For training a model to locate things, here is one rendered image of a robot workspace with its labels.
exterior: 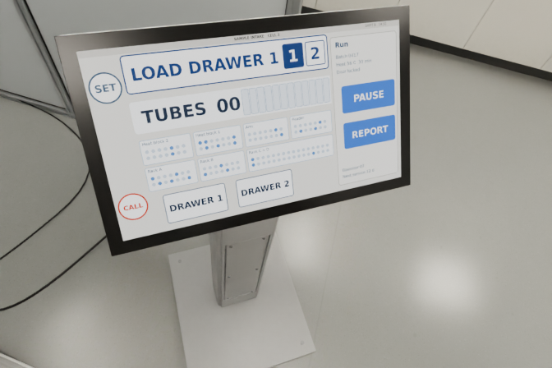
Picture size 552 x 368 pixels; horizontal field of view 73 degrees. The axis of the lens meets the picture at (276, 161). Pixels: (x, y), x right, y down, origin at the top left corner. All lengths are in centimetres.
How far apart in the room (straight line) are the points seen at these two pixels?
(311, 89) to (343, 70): 6
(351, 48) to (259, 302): 112
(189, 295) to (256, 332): 29
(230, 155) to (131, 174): 14
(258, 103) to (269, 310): 108
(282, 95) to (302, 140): 8
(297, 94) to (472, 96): 214
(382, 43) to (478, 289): 143
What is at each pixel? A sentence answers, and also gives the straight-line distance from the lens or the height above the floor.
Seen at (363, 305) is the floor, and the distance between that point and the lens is 166.
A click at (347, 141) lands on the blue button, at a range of 64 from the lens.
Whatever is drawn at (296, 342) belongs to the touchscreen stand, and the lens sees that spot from 153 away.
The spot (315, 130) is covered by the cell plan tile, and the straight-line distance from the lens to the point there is 61.
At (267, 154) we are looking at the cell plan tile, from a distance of 59.
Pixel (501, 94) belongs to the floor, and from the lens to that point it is 281.
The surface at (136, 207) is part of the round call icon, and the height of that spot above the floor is 101.
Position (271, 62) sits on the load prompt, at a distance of 57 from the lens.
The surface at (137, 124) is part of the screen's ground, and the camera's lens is 55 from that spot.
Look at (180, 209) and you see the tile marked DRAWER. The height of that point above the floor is 100.
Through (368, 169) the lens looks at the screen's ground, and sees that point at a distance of 67.
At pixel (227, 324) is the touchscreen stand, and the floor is 4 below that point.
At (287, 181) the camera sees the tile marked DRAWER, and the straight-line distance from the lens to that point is 61.
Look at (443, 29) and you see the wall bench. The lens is 273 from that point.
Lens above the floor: 152
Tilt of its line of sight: 54 degrees down
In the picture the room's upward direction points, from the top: 12 degrees clockwise
